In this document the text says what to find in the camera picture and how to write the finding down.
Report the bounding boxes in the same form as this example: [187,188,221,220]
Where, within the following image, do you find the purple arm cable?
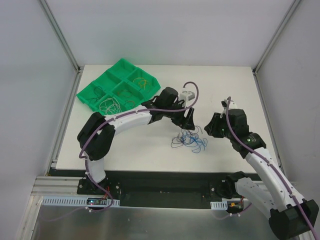
[78,81,200,213]
[225,96,320,240]

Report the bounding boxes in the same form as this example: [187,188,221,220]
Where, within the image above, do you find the left aluminium frame post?
[37,0,81,74]

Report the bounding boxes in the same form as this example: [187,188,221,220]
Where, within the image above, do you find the yellow wire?
[132,76,152,90]

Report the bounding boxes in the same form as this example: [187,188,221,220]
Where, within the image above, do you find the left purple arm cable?
[78,81,200,213]

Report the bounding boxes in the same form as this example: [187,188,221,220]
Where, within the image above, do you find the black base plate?
[47,168,261,208]

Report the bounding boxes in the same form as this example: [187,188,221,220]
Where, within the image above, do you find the left white cable duct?
[42,196,120,208]

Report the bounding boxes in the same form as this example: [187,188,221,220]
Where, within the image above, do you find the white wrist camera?
[221,97,238,116]
[179,91,196,104]

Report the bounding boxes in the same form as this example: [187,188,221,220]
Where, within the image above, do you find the blue wire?
[182,129,209,154]

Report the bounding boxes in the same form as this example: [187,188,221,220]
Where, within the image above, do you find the right white cable duct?
[210,201,228,211]

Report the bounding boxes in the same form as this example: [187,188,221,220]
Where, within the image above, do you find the white wire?
[98,98,123,114]

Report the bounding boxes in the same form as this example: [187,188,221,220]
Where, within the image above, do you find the aluminium frame rail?
[31,176,81,196]

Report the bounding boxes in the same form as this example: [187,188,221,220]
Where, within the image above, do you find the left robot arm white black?
[77,87,198,195]

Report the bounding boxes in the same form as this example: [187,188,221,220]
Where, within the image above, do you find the white cable duct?
[210,201,228,211]
[42,196,120,208]

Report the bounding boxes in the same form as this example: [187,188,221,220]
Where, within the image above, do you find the right aluminium frame post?
[252,0,303,76]

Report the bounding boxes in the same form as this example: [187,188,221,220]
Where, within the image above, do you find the green compartment tray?
[77,58,161,115]

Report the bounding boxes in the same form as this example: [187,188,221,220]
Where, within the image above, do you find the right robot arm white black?
[204,109,319,240]

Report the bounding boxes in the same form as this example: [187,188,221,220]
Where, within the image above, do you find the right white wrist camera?
[221,97,238,116]

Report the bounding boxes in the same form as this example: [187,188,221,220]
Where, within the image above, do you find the coloured wire bundle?
[170,124,205,149]

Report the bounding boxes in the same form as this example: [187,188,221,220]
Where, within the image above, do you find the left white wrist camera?
[179,91,196,104]

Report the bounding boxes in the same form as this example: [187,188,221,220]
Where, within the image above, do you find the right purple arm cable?
[225,96,320,240]

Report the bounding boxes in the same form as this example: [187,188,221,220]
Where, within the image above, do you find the aluminium frame post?
[37,0,81,74]
[252,0,303,76]

